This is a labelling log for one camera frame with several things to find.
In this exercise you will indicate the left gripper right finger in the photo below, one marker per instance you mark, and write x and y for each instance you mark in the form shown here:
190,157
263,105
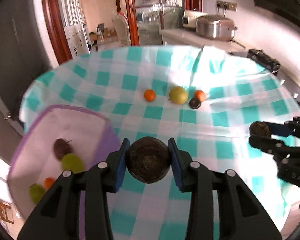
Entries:
241,215

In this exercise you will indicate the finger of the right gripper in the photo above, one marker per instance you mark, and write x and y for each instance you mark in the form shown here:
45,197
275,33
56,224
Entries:
286,129
274,147

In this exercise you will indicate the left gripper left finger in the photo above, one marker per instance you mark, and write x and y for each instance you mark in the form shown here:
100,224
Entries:
56,216

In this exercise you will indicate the brown wrinkled passion fruit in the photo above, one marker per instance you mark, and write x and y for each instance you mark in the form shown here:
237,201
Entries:
259,128

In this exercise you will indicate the small green fruit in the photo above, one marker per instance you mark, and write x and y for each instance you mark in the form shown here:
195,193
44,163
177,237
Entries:
36,192

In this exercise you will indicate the orange tangerine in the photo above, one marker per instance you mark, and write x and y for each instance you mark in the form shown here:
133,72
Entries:
149,95
48,182
200,95

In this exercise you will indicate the large green fruit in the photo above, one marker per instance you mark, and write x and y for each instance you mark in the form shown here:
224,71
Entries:
73,163

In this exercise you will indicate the large dark purple fruit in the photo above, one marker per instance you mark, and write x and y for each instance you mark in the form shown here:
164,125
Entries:
61,148

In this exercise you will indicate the dark passion fruit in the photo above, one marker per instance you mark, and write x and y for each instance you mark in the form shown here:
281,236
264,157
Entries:
194,103

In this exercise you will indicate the yellow pear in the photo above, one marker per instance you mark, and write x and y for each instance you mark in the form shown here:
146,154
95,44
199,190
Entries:
178,95

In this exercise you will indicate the dark avocado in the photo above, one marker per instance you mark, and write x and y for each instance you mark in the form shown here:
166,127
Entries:
148,160

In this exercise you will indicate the teal white checkered tablecloth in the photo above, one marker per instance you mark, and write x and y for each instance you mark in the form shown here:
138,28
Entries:
238,92

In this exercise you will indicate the black device on counter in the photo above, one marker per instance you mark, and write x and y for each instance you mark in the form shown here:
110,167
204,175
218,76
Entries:
264,60

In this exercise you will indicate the purple fabric storage basket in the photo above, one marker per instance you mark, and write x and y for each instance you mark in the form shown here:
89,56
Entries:
90,135

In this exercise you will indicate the silver rice cooker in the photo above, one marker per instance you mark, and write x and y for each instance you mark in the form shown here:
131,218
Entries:
216,27

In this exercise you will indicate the white kitchen counter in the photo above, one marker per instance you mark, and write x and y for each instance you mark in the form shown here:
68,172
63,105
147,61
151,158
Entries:
190,38

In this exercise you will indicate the white toaster appliance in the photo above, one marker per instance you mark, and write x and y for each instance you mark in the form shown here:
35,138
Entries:
190,17

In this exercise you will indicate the dark refrigerator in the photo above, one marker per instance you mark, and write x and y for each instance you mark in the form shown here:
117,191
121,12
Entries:
22,56

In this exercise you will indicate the white chair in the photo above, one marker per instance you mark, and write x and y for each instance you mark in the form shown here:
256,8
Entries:
122,29

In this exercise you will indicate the wall power socket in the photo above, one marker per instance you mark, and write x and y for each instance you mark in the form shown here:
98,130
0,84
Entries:
226,5

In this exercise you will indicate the red wooden door frame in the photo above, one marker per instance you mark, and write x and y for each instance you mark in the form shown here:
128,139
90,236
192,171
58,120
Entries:
55,30

